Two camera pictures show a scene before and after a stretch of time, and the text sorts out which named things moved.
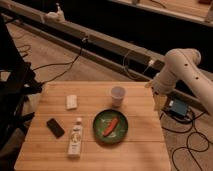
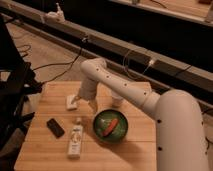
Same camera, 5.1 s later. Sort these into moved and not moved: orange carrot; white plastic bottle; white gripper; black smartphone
Moved: white gripper
Not moved: white plastic bottle; orange carrot; black smartphone
